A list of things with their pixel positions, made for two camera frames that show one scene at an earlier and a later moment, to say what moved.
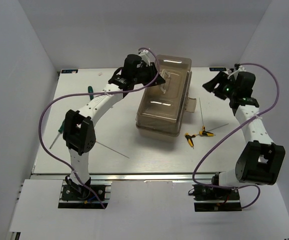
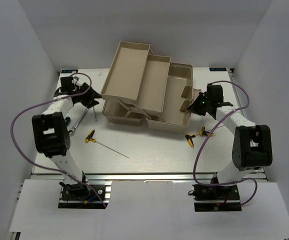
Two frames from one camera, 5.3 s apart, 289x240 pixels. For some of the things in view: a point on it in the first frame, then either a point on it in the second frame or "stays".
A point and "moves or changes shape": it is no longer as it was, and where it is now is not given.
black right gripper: [219, 79] → [194, 108]
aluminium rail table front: [127, 176] stays
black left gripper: [152, 70] → [91, 94]
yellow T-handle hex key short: [189, 138] stays
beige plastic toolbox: [163, 106] moves or changes shape
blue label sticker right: [219, 69] stays
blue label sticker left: [69, 71] stays
